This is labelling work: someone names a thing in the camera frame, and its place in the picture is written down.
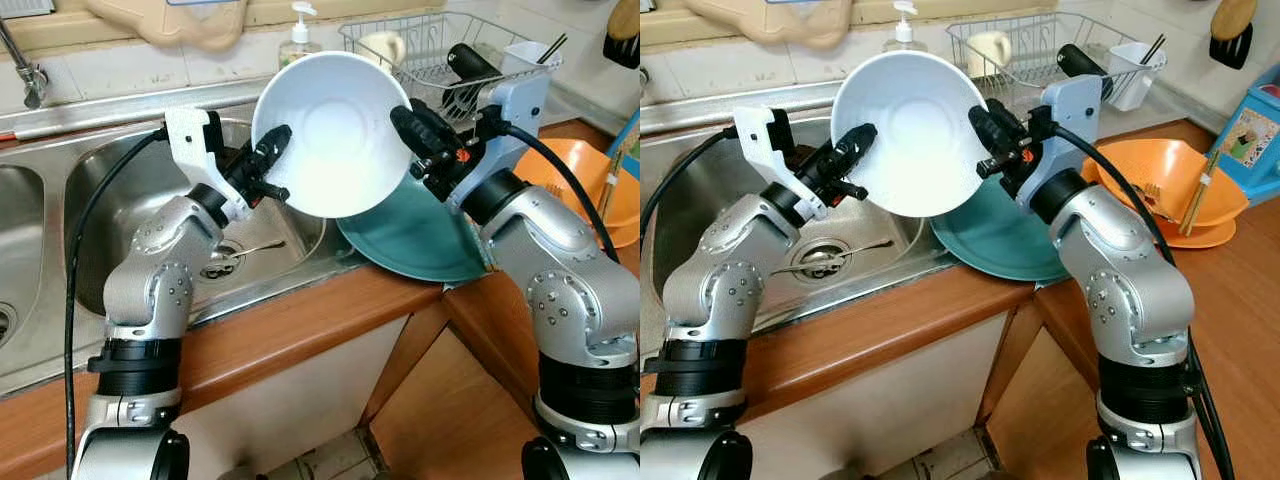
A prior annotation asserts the stainless steel sink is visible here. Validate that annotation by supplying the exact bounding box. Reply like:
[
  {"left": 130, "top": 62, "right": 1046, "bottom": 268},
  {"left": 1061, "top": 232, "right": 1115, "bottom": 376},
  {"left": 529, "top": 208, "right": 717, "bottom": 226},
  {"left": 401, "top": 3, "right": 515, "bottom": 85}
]
[
  {"left": 0, "top": 100, "right": 366, "bottom": 396},
  {"left": 640, "top": 105, "right": 951, "bottom": 336}
]

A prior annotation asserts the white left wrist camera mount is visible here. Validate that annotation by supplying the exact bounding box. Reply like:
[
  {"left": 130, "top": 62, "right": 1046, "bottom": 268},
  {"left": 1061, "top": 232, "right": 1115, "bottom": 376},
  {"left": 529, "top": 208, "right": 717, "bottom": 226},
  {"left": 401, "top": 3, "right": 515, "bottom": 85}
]
[
  {"left": 733, "top": 105, "right": 831, "bottom": 223},
  {"left": 165, "top": 105, "right": 256, "bottom": 223}
]

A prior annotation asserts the metal faucet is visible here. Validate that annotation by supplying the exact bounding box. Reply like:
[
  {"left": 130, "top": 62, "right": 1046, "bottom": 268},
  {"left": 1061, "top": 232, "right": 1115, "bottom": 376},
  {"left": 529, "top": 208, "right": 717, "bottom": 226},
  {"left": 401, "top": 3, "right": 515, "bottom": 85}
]
[{"left": 0, "top": 20, "right": 49, "bottom": 111}]

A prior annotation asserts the wooden chopstick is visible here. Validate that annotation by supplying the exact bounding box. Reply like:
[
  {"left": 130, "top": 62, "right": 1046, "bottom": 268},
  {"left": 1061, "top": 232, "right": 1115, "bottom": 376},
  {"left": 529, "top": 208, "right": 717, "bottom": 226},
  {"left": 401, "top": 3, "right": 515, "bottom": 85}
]
[
  {"left": 1188, "top": 152, "right": 1223, "bottom": 237},
  {"left": 1180, "top": 150, "right": 1217, "bottom": 234},
  {"left": 598, "top": 150, "right": 621, "bottom": 216},
  {"left": 603, "top": 152, "right": 627, "bottom": 218}
]

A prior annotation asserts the wooden cabinet door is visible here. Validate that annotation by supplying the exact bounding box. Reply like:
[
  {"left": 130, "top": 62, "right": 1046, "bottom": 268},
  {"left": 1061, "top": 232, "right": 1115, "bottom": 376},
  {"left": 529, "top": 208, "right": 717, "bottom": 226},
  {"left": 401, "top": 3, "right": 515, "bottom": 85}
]
[
  {"left": 980, "top": 325, "right": 1106, "bottom": 480},
  {"left": 365, "top": 325, "right": 546, "bottom": 480}
]

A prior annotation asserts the metal spoon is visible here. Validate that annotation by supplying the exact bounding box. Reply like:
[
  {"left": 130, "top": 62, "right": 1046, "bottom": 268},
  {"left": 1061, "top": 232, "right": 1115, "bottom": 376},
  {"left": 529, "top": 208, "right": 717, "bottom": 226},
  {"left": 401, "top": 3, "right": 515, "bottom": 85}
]
[
  {"left": 772, "top": 238, "right": 896, "bottom": 279},
  {"left": 203, "top": 238, "right": 289, "bottom": 271}
]

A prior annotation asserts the metal fork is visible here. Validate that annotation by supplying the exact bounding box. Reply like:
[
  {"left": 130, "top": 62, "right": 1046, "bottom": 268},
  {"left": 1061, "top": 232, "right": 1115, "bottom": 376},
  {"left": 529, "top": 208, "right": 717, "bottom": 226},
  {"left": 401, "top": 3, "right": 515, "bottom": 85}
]
[{"left": 1140, "top": 183, "right": 1179, "bottom": 219}]

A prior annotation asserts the wooden black spatula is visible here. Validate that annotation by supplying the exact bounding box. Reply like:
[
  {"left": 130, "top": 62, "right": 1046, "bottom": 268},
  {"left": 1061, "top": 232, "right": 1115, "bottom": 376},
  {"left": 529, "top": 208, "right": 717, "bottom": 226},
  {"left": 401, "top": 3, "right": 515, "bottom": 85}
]
[
  {"left": 1208, "top": 0, "right": 1259, "bottom": 71},
  {"left": 602, "top": 0, "right": 641, "bottom": 69}
]

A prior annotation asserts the grey drying mat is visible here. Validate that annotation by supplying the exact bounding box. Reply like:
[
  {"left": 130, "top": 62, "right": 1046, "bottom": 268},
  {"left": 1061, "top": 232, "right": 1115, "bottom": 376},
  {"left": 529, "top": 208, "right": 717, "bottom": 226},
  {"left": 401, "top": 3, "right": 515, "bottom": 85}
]
[
  {"left": 545, "top": 85, "right": 611, "bottom": 136},
  {"left": 1100, "top": 90, "right": 1216, "bottom": 141}
]

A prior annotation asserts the blue box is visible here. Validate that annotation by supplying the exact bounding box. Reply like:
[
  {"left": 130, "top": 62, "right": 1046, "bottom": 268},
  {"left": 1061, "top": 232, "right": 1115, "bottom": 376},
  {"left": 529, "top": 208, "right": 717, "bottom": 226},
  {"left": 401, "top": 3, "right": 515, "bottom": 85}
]
[
  {"left": 1213, "top": 85, "right": 1280, "bottom": 206},
  {"left": 605, "top": 110, "right": 641, "bottom": 181}
]

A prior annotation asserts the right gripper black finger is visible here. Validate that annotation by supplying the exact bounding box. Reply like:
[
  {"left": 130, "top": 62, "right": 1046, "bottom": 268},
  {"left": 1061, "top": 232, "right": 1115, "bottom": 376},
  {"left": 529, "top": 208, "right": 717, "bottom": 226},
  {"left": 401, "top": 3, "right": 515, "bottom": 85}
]
[
  {"left": 390, "top": 100, "right": 451, "bottom": 161},
  {"left": 967, "top": 102, "right": 1021, "bottom": 153}
]

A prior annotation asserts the white wire dish rack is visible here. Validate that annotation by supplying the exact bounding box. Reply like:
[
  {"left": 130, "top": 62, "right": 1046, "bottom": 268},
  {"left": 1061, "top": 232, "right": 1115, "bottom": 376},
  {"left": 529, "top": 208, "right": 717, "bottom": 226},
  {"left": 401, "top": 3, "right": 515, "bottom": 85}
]
[
  {"left": 945, "top": 12, "right": 1169, "bottom": 113},
  {"left": 338, "top": 12, "right": 563, "bottom": 131}
]

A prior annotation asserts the metal sink drain strainer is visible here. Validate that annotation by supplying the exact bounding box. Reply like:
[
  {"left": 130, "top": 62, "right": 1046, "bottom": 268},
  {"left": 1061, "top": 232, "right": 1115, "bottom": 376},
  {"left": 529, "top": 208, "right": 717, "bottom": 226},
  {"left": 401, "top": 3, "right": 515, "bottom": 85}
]
[
  {"left": 198, "top": 245, "right": 246, "bottom": 283},
  {"left": 795, "top": 240, "right": 851, "bottom": 281}
]

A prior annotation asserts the cream cabinet panel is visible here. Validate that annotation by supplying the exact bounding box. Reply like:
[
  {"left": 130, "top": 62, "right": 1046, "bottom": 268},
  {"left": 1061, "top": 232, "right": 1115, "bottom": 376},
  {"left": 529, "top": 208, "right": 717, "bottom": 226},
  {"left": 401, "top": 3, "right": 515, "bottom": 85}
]
[
  {"left": 170, "top": 315, "right": 406, "bottom": 480},
  {"left": 740, "top": 315, "right": 1011, "bottom": 480}
]

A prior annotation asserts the black bottle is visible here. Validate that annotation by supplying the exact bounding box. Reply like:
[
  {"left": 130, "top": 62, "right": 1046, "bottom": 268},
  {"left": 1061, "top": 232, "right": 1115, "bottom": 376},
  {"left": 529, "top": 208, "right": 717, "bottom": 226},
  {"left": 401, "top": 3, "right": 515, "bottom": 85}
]
[
  {"left": 1055, "top": 43, "right": 1113, "bottom": 101},
  {"left": 445, "top": 43, "right": 501, "bottom": 91}
]

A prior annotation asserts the white cutlery holder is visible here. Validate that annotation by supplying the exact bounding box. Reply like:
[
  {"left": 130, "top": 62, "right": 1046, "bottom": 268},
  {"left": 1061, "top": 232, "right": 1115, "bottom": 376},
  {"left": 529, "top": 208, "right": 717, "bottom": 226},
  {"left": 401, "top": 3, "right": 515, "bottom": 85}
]
[
  {"left": 500, "top": 40, "right": 561, "bottom": 106},
  {"left": 1108, "top": 42, "right": 1166, "bottom": 113}
]

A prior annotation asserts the beige cutting board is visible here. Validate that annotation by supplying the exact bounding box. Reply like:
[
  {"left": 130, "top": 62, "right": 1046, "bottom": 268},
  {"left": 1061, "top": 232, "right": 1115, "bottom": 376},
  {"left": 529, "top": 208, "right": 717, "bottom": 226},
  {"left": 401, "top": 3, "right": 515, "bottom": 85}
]
[
  {"left": 680, "top": 0, "right": 854, "bottom": 51},
  {"left": 82, "top": 0, "right": 249, "bottom": 53}
]

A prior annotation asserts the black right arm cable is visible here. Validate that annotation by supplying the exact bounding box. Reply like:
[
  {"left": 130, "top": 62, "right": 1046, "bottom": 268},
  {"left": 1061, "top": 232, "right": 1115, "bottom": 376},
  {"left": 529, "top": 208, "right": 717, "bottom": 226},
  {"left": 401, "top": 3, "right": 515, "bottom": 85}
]
[
  {"left": 505, "top": 122, "right": 621, "bottom": 266},
  {"left": 1050, "top": 122, "right": 1236, "bottom": 480}
]

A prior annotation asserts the teal plate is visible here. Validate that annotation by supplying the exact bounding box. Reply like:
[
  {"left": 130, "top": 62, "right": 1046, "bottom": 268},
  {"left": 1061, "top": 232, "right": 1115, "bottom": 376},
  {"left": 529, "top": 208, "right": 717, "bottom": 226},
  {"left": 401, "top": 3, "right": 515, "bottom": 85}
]
[
  {"left": 335, "top": 165, "right": 501, "bottom": 284},
  {"left": 930, "top": 175, "right": 1076, "bottom": 284}
]

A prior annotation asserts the cream mug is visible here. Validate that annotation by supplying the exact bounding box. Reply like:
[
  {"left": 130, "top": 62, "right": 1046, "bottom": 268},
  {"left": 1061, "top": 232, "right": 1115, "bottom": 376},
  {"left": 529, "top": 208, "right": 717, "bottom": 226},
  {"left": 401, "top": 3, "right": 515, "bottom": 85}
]
[
  {"left": 965, "top": 30, "right": 1013, "bottom": 79},
  {"left": 358, "top": 30, "right": 407, "bottom": 69}
]

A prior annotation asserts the white ceramic bowl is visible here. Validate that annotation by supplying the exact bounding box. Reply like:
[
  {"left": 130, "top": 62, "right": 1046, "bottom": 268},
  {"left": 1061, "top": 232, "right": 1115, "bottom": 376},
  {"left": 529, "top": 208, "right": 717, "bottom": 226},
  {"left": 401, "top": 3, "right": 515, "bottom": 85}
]
[
  {"left": 830, "top": 50, "right": 993, "bottom": 219},
  {"left": 250, "top": 50, "right": 414, "bottom": 221}
]

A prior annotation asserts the soap pump bottle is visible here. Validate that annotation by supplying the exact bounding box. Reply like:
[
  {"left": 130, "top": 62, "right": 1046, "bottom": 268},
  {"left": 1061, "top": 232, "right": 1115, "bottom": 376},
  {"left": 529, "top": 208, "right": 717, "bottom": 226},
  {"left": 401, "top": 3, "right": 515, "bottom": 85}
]
[
  {"left": 278, "top": 2, "right": 323, "bottom": 69},
  {"left": 883, "top": 0, "right": 929, "bottom": 53}
]

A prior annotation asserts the orange bowl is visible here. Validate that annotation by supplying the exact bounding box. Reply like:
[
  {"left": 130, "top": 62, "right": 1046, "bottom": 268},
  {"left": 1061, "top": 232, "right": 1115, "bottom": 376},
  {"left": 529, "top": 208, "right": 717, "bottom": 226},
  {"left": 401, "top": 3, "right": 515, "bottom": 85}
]
[
  {"left": 1080, "top": 138, "right": 1249, "bottom": 229},
  {"left": 512, "top": 138, "right": 641, "bottom": 229}
]

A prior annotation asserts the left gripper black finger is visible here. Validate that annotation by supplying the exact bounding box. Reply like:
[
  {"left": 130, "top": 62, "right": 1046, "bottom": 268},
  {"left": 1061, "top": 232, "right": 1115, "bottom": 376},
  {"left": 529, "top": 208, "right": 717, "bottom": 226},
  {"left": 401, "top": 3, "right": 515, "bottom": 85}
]
[
  {"left": 835, "top": 122, "right": 879, "bottom": 171},
  {"left": 255, "top": 124, "right": 294, "bottom": 171}
]

